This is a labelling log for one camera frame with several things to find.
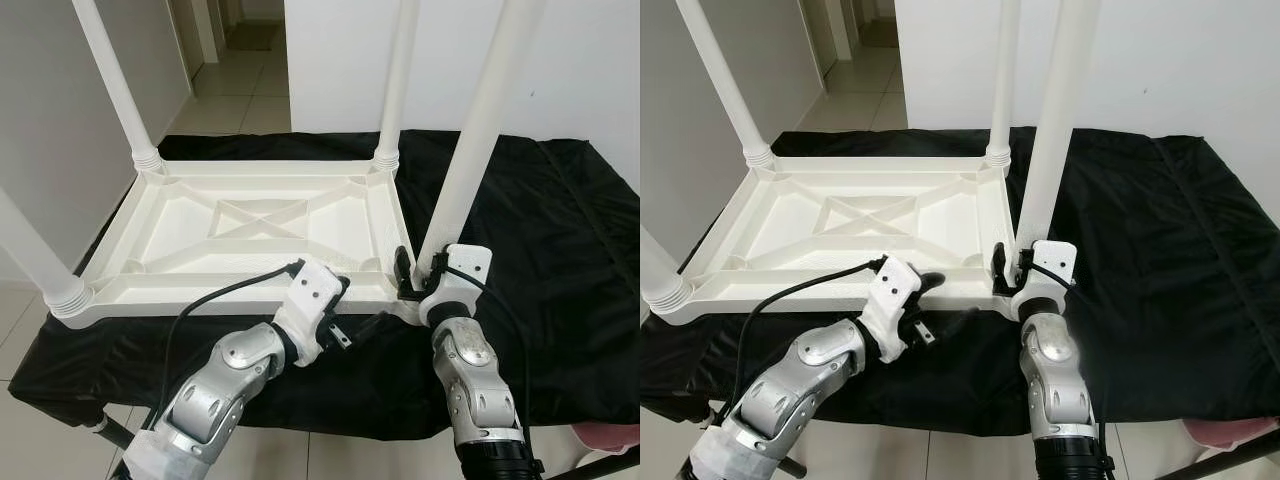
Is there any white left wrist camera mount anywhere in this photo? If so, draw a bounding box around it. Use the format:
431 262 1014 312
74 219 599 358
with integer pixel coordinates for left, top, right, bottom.
860 257 924 363
272 258 351 366

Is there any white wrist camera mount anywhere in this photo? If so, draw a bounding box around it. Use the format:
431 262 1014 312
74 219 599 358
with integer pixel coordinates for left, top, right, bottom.
860 257 924 363
418 243 493 326
272 258 351 366
1010 240 1078 321

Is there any white door frame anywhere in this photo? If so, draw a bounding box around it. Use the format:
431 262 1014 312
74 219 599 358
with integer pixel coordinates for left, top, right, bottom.
170 0 223 67
800 0 857 66

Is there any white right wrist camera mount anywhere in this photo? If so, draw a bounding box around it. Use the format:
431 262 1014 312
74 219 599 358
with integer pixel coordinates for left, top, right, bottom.
418 243 493 326
1010 240 1078 321

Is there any pink fabric slipper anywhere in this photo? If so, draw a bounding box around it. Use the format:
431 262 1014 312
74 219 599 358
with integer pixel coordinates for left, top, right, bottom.
570 422 641 454
1180 418 1280 451

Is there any white plastic table top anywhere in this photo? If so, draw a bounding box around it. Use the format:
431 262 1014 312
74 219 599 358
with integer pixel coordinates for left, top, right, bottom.
645 155 1021 326
50 158 426 329

